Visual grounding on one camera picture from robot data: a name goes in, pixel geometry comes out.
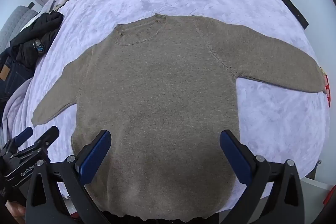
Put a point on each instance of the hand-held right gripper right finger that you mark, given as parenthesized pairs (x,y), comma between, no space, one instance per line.
(236,159)

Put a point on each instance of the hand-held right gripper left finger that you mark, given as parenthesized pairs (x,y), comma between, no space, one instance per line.
(95,159)

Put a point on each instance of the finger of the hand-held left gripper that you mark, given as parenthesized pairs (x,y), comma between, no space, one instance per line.
(25,134)
(48,136)

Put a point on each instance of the brown knit sweater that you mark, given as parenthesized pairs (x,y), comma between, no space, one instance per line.
(157,98)

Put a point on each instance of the person's left hand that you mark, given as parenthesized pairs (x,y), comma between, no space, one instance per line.
(15,211)

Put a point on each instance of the dark blue jeans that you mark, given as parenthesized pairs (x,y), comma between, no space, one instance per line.
(13,77)

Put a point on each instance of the white cabinet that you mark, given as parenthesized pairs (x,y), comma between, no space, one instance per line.
(313,195)

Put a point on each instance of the small black blue tag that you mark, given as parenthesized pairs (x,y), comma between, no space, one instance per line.
(38,46)

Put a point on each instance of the black jacket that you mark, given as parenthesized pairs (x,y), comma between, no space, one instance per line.
(29,36)

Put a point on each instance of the grey quilted headboard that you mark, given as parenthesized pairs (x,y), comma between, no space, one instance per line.
(13,23)

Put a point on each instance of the red patterned item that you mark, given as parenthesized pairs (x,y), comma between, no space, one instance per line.
(327,90)

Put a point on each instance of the pale crumpled cloth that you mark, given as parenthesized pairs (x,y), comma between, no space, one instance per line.
(56,2)

